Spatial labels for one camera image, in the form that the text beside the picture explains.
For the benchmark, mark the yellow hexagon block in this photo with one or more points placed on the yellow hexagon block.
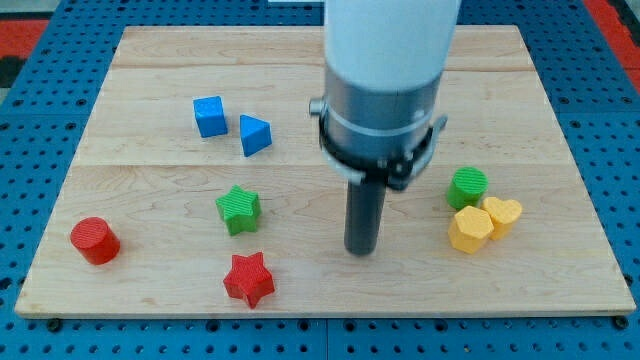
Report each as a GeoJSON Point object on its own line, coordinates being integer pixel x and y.
{"type": "Point", "coordinates": [470, 229]}

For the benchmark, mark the green star block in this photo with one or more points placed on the green star block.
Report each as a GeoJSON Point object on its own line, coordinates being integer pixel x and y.
{"type": "Point", "coordinates": [239, 209]}

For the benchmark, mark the light wooden board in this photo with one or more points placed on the light wooden board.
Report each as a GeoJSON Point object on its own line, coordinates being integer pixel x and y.
{"type": "Point", "coordinates": [142, 166]}

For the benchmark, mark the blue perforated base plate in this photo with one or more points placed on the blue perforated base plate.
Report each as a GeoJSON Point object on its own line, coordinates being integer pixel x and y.
{"type": "Point", "coordinates": [44, 113]}

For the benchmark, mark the green cylinder block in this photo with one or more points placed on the green cylinder block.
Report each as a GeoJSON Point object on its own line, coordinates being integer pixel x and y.
{"type": "Point", "coordinates": [466, 188]}

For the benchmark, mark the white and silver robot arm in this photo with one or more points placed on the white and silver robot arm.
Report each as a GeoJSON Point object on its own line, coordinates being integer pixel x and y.
{"type": "Point", "coordinates": [383, 64]}

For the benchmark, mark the red star block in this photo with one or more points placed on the red star block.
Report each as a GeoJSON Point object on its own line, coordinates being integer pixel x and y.
{"type": "Point", "coordinates": [249, 279]}

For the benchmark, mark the blue cube block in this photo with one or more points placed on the blue cube block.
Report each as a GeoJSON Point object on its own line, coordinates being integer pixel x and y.
{"type": "Point", "coordinates": [210, 117]}

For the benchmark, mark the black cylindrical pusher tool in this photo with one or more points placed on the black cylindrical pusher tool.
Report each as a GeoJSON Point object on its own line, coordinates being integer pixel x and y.
{"type": "Point", "coordinates": [363, 216]}

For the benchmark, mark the blue triangular prism block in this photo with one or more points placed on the blue triangular prism block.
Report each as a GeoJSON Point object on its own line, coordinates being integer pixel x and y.
{"type": "Point", "coordinates": [255, 134]}

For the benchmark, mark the yellow heart block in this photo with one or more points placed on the yellow heart block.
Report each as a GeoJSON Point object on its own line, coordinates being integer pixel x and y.
{"type": "Point", "coordinates": [504, 214]}

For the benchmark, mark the red cylinder block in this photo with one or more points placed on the red cylinder block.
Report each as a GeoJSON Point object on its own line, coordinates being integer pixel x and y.
{"type": "Point", "coordinates": [95, 240]}

